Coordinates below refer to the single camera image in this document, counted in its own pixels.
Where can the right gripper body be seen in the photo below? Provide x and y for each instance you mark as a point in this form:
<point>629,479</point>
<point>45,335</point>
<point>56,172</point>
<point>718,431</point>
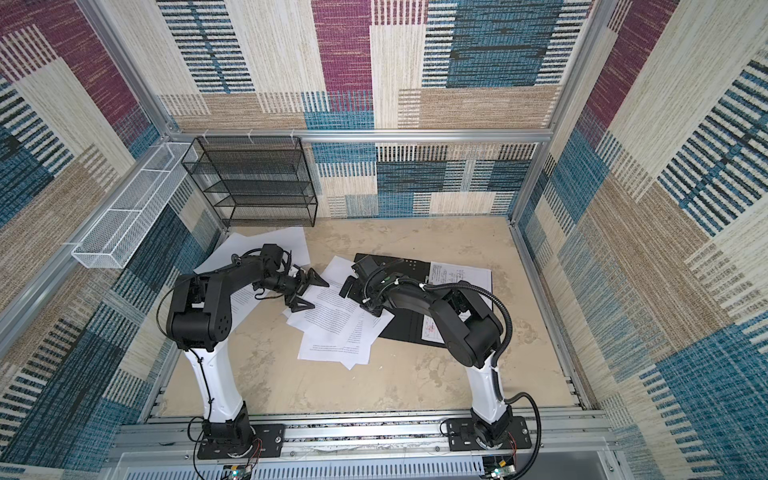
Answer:
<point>360,294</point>

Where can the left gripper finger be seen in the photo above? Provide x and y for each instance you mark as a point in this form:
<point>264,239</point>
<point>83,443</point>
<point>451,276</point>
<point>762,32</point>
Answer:
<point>314,279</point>
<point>297,304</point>

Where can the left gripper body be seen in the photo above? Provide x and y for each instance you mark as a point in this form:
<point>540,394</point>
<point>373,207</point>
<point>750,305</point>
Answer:
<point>288,287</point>

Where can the orange black file folder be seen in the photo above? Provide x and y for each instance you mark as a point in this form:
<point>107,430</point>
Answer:
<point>391,290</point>

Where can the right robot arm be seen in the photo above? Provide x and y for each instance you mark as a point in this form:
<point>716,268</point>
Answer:
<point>474,325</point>

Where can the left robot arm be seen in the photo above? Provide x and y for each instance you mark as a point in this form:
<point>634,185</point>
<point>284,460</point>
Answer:
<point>200,320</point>

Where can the large front text sheet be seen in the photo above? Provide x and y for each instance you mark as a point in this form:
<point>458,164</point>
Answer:
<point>333,317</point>

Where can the right text paper sheet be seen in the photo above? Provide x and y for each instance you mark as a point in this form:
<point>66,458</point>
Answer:
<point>355,351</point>

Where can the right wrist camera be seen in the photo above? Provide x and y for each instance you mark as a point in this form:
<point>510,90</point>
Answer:
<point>366,266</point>

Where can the black wire mesh shelf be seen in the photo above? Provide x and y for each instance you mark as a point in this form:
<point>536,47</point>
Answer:
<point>254,181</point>

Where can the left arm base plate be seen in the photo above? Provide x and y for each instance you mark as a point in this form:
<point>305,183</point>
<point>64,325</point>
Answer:
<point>260,441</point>

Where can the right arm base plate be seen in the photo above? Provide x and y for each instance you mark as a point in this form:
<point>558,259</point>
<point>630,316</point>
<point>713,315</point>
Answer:
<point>470,434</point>

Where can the white wire mesh basket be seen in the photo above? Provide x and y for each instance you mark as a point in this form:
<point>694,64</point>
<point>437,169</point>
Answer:
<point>117,234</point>

